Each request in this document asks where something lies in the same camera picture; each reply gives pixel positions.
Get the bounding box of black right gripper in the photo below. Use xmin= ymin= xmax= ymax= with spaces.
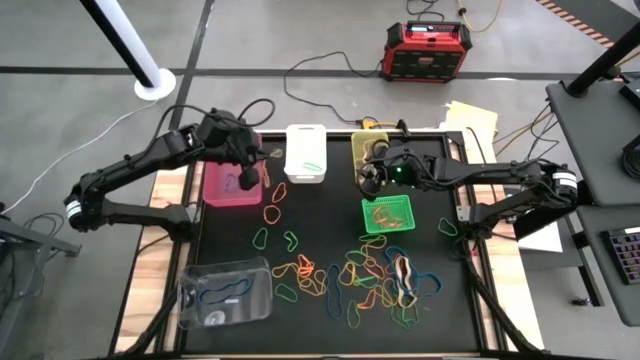
xmin=358 ymin=149 xmax=430 ymax=200

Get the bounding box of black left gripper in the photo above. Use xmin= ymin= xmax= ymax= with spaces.
xmin=199 ymin=108 xmax=275 ymax=166

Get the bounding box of red orange rubber band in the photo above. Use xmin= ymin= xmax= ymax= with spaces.
xmin=221 ymin=172 xmax=242 ymax=195

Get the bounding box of yellow rubber band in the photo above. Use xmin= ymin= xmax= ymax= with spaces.
xmin=338 ymin=262 xmax=359 ymax=287
xmin=298 ymin=274 xmax=327 ymax=297
xmin=377 ymin=278 xmax=399 ymax=307
xmin=272 ymin=262 xmax=301 ymax=280
xmin=360 ymin=244 xmax=386 ymax=279

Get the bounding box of wide blue rubber band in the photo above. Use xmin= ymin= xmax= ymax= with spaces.
xmin=325 ymin=264 xmax=345 ymax=321

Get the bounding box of thin green rubber band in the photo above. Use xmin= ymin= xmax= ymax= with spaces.
xmin=358 ymin=233 xmax=389 ymax=251

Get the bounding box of dark blue rubber band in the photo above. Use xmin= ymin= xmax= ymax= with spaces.
xmin=198 ymin=277 xmax=253 ymax=306

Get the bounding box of green lattice basket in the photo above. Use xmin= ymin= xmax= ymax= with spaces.
xmin=361 ymin=194 xmax=417 ymax=235

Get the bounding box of yellow plastic basket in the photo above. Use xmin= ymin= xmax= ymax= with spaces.
xmin=349 ymin=130 xmax=392 ymax=187

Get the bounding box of white plastic basket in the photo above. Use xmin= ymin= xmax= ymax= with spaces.
xmin=283 ymin=123 xmax=328 ymax=185

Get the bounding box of pink plastic basket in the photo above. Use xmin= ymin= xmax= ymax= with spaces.
xmin=202 ymin=132 xmax=265 ymax=208

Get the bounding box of yellow paper folder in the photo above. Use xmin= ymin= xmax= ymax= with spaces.
xmin=442 ymin=101 xmax=500 ymax=151

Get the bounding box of white black pole with base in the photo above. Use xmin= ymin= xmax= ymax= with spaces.
xmin=79 ymin=0 xmax=177 ymax=101

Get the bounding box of red black power station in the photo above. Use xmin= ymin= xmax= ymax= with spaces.
xmin=382 ymin=20 xmax=474 ymax=84

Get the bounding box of clear plastic bin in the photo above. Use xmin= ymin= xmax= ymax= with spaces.
xmin=177 ymin=255 xmax=275 ymax=330

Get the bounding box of white paper sheet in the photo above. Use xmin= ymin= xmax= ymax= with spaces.
xmin=517 ymin=219 xmax=566 ymax=254

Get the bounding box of grey side table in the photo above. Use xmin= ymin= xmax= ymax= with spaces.
xmin=544 ymin=74 xmax=640 ymax=329

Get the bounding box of black keyboard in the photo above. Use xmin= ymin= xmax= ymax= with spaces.
xmin=602 ymin=225 xmax=640 ymax=287

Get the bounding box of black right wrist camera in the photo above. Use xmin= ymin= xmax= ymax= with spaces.
xmin=363 ymin=167 xmax=388 ymax=189

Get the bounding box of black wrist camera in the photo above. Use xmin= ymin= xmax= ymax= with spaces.
xmin=238 ymin=167 xmax=261 ymax=192
xmin=363 ymin=167 xmax=388 ymax=189

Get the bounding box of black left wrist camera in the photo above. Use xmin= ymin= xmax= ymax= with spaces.
xmin=238 ymin=167 xmax=261 ymax=192

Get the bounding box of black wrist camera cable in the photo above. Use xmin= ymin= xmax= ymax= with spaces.
xmin=237 ymin=97 xmax=277 ymax=127

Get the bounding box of orange cord plug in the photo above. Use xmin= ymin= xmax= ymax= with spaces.
xmin=360 ymin=117 xmax=399 ymax=131

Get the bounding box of black power cable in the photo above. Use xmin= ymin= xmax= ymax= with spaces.
xmin=283 ymin=50 xmax=386 ymax=124

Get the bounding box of black cable bundle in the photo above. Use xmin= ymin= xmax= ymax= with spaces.
xmin=492 ymin=104 xmax=564 ymax=166

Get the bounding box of black floor cable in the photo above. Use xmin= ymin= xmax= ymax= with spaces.
xmin=405 ymin=0 xmax=447 ymax=22

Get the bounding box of white floor cable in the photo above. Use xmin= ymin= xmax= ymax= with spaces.
xmin=2 ymin=99 xmax=159 ymax=214

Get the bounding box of yellow cable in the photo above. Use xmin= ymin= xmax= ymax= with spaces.
xmin=457 ymin=0 xmax=503 ymax=34

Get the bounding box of grey desk frame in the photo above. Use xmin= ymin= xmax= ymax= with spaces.
xmin=0 ymin=202 xmax=84 ymax=360

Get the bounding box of black stand post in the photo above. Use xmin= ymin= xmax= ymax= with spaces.
xmin=567 ymin=22 xmax=640 ymax=99

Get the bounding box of black cable coil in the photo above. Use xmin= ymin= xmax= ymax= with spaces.
xmin=621 ymin=134 xmax=640 ymax=184

